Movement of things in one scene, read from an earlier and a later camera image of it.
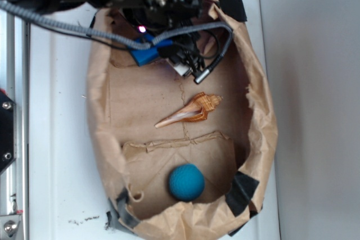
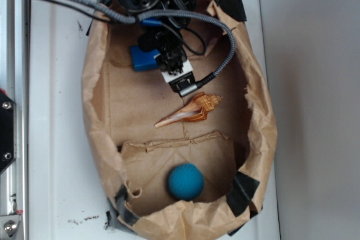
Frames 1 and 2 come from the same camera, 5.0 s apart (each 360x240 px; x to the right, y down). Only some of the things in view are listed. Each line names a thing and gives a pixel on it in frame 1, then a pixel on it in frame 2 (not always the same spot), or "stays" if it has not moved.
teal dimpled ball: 186,182 stays
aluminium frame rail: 14,82 stays
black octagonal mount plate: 7,131 stays
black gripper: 162,1 to 172,58
